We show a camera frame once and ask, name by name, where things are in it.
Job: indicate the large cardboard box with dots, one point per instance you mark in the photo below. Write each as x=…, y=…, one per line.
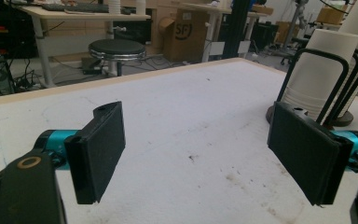
x=186, y=37

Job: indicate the black cabinet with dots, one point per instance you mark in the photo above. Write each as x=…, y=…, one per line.
x=6, y=28

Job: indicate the small cardboard box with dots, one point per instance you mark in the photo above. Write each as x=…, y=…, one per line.
x=331, y=15

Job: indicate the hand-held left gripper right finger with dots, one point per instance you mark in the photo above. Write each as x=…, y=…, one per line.
x=301, y=152

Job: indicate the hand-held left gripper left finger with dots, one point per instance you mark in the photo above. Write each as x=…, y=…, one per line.
x=96, y=155

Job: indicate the grey metal stand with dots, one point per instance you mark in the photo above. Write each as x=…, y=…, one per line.
x=296, y=21

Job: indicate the black metal column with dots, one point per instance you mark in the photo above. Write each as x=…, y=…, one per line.
x=236, y=28

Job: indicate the wooden desk with white legs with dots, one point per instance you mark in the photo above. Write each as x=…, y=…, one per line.
x=74, y=16

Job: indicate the light desk with white legs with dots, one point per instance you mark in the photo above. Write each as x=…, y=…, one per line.
x=205, y=7

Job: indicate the small stack of white cups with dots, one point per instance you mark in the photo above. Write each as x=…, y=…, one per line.
x=114, y=6

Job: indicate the black round stool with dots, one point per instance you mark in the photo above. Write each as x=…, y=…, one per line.
x=116, y=48

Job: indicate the small black floor box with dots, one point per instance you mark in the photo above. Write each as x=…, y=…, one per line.
x=90, y=65

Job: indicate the black keyboard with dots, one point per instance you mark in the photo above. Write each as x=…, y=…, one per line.
x=74, y=7

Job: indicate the white cylinder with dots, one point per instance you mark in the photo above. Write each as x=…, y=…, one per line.
x=140, y=6

